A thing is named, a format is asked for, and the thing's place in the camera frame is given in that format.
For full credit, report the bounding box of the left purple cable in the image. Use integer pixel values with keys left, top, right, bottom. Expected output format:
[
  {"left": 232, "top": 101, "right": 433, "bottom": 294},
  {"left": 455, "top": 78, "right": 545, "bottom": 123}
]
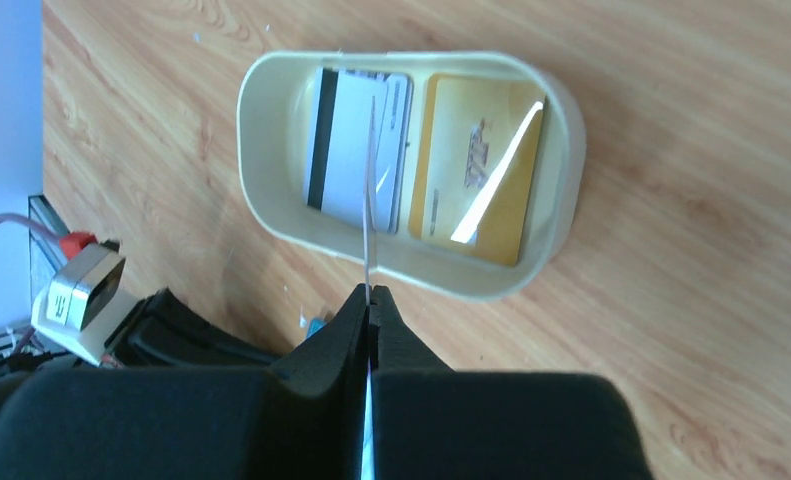
[{"left": 0, "top": 211, "right": 98, "bottom": 266}]

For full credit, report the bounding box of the blue leather card holder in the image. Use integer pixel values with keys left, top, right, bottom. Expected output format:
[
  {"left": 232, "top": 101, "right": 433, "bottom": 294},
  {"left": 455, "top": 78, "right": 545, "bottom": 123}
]
[{"left": 305, "top": 318, "right": 327, "bottom": 339}]

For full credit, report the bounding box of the cream oval tray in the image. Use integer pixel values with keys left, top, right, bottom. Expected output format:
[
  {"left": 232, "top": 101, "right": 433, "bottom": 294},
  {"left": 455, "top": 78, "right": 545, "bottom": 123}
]
[{"left": 237, "top": 51, "right": 586, "bottom": 300}]

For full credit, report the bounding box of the gold yellow credit card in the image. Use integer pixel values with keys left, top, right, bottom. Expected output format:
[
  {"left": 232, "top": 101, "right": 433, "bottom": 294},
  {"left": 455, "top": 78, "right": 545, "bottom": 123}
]
[{"left": 360, "top": 96, "right": 376, "bottom": 480}]

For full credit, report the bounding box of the yellow card in tray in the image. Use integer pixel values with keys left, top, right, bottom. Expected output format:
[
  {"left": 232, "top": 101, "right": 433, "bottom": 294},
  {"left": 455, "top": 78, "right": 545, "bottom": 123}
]
[{"left": 407, "top": 73, "right": 547, "bottom": 267}]

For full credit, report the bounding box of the grey striped credit card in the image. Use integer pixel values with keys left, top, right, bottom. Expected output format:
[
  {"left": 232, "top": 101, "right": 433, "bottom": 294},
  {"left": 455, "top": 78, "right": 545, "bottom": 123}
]
[{"left": 302, "top": 67, "right": 413, "bottom": 234}]

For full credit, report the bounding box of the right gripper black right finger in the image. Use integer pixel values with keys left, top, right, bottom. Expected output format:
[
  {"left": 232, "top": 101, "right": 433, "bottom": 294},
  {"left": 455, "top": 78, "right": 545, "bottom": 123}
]
[{"left": 371, "top": 286, "right": 652, "bottom": 479}]

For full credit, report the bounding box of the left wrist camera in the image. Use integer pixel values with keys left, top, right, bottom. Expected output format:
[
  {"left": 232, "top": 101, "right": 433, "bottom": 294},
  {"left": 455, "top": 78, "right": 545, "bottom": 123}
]
[{"left": 31, "top": 242, "right": 138, "bottom": 368}]

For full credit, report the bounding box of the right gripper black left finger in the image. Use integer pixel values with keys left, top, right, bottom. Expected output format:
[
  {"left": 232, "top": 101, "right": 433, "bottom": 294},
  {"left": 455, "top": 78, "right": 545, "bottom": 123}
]
[{"left": 0, "top": 286, "right": 368, "bottom": 479}]

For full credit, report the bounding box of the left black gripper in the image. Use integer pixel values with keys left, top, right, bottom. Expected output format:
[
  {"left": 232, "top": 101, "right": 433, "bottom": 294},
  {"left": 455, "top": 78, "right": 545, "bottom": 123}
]
[{"left": 0, "top": 289, "right": 278, "bottom": 397}]

